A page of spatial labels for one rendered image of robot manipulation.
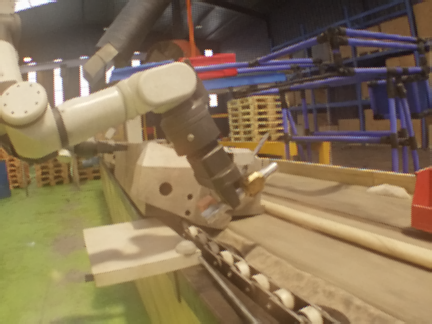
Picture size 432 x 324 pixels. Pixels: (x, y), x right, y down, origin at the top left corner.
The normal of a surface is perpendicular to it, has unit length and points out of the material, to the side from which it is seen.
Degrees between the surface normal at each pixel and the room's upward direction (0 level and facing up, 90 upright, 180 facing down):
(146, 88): 85
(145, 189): 90
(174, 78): 85
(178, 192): 90
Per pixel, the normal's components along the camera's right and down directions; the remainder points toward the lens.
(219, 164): 0.40, 0.07
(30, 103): 0.33, -0.47
